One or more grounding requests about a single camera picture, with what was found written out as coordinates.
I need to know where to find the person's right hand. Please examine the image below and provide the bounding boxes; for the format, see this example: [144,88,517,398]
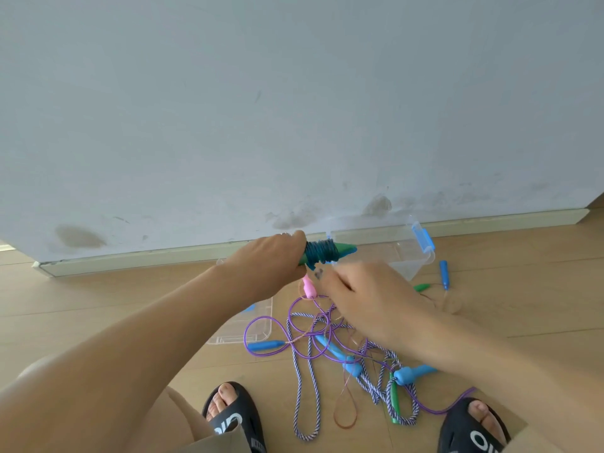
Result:
[314,261,438,348]

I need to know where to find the person's left hand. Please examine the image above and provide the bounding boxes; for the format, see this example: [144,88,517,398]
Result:
[222,230,308,301]

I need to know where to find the green-handled blue jump rope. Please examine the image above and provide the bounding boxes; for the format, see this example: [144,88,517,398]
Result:
[297,238,358,272]

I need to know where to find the person's right forearm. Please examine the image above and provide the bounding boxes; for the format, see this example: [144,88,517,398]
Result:
[401,304,604,453]

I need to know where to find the person's left forearm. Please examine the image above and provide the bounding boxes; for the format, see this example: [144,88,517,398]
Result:
[0,260,266,453]

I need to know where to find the clear plastic storage box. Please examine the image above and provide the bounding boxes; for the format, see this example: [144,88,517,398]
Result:
[326,214,437,283]

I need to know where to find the clear plastic box lid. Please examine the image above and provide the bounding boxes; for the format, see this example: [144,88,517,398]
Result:
[206,296,274,346]

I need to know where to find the white baseboard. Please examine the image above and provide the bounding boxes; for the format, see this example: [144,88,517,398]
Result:
[33,208,590,279]

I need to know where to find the person's left foot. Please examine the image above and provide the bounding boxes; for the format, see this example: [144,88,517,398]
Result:
[206,383,246,422]

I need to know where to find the person's foot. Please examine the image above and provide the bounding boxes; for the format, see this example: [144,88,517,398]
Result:
[206,383,246,422]
[467,400,508,444]

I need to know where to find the person's left black slipper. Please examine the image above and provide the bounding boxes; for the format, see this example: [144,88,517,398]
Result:
[202,382,268,453]

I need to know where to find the person's black slipper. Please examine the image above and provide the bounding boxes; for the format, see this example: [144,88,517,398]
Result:
[202,382,268,453]
[436,397,511,453]

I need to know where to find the beige shorts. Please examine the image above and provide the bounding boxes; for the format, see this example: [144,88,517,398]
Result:
[175,422,604,453]

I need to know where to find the person's right black slipper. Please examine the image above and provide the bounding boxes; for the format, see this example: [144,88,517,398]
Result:
[436,397,511,453]

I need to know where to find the person's right foot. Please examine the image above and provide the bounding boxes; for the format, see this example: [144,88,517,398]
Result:
[467,400,508,444]

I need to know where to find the blue white striped rope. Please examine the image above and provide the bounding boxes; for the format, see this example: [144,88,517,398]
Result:
[287,315,422,442]

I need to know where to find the thin brown rope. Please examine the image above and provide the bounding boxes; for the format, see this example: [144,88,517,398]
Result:
[297,278,378,430]

